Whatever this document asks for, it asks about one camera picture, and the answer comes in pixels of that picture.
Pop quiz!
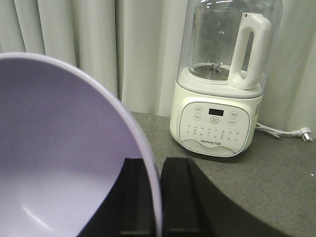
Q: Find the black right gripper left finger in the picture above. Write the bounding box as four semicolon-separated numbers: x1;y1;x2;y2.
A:
80;158;154;237

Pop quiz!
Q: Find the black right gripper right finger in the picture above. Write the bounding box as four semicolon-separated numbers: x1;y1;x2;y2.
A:
160;158;286;237

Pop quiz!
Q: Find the purple plastic bowl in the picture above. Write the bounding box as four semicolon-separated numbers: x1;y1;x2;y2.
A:
0;52;162;237

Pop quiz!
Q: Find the grey pleated curtain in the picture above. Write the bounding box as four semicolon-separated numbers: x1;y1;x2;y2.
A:
0;0;316;130

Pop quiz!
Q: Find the white blender with clear jar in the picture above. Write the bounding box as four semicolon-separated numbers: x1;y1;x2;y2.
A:
170;0;283;158

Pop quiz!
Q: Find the white blender power cable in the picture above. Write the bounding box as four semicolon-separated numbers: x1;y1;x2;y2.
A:
255;122;314;143

